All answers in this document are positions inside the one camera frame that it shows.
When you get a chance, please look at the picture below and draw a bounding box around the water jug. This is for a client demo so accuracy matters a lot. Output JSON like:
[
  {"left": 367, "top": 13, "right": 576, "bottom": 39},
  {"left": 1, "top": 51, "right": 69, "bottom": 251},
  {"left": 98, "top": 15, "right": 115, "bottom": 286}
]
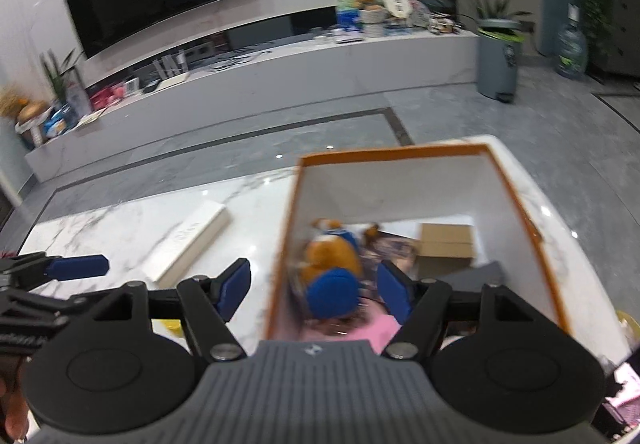
[{"left": 555, "top": 4, "right": 588, "bottom": 79}]

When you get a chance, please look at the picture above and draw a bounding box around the yellow tape measure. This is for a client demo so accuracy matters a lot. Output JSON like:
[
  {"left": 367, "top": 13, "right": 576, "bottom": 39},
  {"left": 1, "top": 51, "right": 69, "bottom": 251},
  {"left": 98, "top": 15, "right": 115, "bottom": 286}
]
[{"left": 152, "top": 320, "right": 183, "bottom": 338}]

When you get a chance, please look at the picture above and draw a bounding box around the dark illustrated card booklet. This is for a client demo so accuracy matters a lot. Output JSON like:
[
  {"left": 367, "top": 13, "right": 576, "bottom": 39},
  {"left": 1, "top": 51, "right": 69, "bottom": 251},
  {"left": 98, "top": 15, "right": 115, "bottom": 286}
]
[{"left": 367, "top": 231, "right": 416, "bottom": 274}]

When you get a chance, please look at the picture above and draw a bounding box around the raccoon plush toy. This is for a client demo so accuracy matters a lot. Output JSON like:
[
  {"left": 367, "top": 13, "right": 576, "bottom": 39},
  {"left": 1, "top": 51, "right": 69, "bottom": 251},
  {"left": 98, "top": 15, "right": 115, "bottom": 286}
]
[{"left": 297, "top": 218, "right": 378, "bottom": 322}]

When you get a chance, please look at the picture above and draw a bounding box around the white glasses case box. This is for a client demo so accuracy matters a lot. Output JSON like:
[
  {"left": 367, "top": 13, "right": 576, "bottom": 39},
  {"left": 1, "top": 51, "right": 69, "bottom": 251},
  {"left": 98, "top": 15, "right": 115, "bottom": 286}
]
[{"left": 142, "top": 201, "right": 231, "bottom": 288}]

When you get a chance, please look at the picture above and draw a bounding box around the brown jewellery box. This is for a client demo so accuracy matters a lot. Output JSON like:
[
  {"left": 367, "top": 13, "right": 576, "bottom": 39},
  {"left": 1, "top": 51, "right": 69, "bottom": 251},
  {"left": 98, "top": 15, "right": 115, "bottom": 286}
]
[{"left": 416, "top": 223, "right": 476, "bottom": 279}]

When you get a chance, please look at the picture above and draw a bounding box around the person left hand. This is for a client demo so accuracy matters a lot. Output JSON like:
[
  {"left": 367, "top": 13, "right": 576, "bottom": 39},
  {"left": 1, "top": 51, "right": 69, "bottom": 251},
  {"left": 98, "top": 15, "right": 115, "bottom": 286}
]
[{"left": 1, "top": 355, "right": 29, "bottom": 443}]

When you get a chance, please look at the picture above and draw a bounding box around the pink mini backpack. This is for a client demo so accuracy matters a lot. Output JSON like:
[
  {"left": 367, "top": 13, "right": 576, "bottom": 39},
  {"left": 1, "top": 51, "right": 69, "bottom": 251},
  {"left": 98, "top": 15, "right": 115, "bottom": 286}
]
[{"left": 300, "top": 314, "right": 400, "bottom": 354}]

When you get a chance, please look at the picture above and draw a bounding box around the orange storage box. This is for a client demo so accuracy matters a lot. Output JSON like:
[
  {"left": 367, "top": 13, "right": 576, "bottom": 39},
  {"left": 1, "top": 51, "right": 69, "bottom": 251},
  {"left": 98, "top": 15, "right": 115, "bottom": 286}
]
[{"left": 264, "top": 142, "right": 572, "bottom": 341}]

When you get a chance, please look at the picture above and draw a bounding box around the white wifi router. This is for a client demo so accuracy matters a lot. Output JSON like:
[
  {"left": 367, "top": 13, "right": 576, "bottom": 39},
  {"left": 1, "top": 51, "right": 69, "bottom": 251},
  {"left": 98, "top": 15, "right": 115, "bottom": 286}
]
[{"left": 153, "top": 50, "right": 190, "bottom": 90}]

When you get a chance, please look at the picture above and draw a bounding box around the potted plant in vase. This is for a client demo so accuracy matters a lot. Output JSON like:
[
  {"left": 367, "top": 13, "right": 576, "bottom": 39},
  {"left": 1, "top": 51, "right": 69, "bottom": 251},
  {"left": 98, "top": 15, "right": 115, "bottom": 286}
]
[{"left": 39, "top": 49, "right": 93, "bottom": 117}]

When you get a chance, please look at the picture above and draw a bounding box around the grey trash bin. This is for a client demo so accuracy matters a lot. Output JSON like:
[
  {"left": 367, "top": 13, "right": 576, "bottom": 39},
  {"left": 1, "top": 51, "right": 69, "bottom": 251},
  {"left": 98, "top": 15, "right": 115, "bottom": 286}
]
[{"left": 476, "top": 19, "right": 524, "bottom": 103}]

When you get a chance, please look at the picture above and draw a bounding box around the dark grey square box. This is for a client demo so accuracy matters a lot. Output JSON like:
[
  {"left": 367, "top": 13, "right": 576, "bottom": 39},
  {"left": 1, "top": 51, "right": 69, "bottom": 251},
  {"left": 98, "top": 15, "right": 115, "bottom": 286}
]
[{"left": 438, "top": 261, "right": 506, "bottom": 293}]

